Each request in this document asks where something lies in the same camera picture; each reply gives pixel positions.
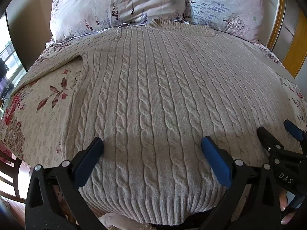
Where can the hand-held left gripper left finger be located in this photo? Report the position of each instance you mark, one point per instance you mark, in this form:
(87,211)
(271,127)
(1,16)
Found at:
(89,158)

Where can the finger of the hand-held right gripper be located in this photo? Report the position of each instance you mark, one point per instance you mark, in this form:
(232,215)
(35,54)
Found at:
(293,129)
(267,137)

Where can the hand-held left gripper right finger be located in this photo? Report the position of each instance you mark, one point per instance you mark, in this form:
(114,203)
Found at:
(215,159)

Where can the person's right hand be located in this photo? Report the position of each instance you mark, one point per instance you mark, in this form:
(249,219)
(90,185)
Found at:
(285,204)

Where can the floral bed sheet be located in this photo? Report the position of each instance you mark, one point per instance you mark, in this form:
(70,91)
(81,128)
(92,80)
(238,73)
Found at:
(40,124)

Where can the pink cloth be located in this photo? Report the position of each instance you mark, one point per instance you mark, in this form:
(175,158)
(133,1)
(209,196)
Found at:
(120,221)

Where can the wooden chair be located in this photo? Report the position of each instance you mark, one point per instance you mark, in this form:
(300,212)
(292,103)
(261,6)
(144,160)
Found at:
(12,172)

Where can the wooden framed wardrobe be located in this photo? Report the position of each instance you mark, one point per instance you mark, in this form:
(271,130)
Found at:
(286,28)

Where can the window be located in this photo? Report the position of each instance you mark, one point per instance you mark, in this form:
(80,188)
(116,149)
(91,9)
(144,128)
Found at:
(9,71)

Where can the lavender print pillow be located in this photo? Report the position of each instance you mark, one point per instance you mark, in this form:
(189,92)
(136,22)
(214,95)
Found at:
(223,4)

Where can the pink floral pillow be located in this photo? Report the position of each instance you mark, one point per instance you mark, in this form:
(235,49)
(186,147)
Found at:
(103,7)

